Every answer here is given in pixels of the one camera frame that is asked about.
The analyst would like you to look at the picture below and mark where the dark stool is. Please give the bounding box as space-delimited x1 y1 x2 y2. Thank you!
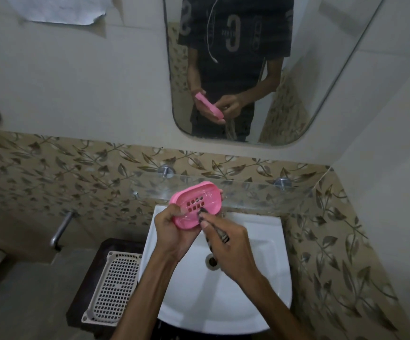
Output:
66 238 163 339

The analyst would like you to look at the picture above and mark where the checkered cleaning cloth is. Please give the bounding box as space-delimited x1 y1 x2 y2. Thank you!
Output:
198 208 231 245

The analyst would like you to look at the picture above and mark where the person's left forearm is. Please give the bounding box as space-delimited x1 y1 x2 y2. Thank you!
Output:
111 252 188 340

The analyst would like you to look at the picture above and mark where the metal sink drain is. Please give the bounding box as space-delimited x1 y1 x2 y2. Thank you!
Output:
205 254 222 272

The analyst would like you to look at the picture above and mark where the person's left hand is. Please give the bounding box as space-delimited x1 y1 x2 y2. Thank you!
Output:
154 203 205 263

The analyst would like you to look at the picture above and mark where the person's right hand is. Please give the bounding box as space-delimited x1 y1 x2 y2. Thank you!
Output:
197 210 262 287

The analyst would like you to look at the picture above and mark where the white plastic perforated basket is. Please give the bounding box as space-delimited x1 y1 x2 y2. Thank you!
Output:
81 250 143 327

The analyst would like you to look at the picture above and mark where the torn white paper sheet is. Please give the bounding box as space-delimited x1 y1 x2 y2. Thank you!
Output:
5 0 112 26

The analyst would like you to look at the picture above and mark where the pink soap dish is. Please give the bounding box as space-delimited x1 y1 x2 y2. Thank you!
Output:
169 180 223 231

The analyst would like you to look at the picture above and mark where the person's right forearm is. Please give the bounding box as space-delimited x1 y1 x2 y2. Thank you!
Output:
240 272 315 340

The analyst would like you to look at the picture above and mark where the rounded wall mirror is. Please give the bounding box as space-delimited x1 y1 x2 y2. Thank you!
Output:
162 0 386 146

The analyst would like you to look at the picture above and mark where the clear glass shelf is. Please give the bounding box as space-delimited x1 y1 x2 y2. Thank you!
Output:
130 171 324 211

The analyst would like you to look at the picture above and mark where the white wash basin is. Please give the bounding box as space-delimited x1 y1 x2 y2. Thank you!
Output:
138 205 293 335

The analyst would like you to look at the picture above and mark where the chrome wall tap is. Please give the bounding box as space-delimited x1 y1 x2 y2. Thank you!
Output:
50 208 78 252

